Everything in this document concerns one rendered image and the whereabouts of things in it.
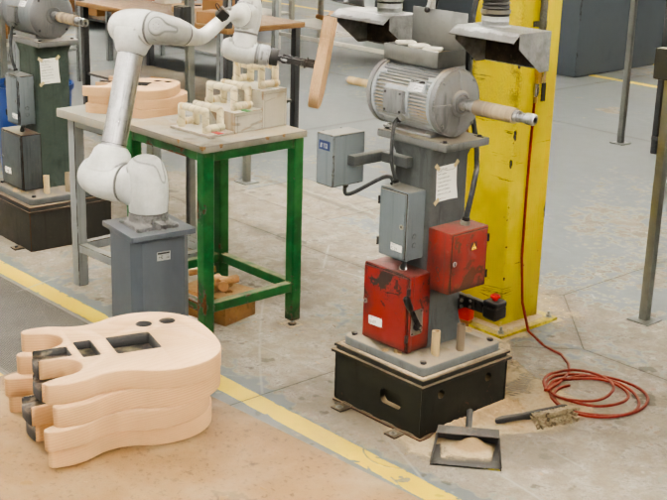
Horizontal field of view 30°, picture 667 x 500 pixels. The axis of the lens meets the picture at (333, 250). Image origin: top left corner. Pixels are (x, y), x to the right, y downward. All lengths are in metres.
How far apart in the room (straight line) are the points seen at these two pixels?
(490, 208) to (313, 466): 3.30
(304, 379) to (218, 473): 2.70
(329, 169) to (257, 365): 1.12
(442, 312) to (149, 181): 1.24
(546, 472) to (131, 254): 1.76
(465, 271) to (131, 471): 2.35
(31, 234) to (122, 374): 4.33
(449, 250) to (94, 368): 2.23
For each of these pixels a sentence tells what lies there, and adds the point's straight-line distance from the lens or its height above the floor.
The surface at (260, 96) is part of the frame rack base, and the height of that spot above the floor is 1.08.
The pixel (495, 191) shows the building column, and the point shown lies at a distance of 5.74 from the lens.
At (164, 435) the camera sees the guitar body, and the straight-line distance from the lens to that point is 2.71.
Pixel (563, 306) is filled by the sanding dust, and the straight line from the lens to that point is 6.30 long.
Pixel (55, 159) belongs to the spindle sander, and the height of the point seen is 0.46.
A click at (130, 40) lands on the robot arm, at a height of 1.39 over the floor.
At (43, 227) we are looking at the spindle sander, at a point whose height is 0.13.
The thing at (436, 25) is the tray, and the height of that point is 1.51.
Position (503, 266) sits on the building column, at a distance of 5.79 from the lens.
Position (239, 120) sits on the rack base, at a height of 0.99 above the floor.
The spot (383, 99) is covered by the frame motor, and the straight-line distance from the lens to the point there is 4.70.
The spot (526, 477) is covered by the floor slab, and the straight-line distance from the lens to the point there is 4.59.
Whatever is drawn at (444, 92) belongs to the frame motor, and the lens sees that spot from 4.56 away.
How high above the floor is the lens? 2.12
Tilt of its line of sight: 18 degrees down
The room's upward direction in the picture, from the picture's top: 2 degrees clockwise
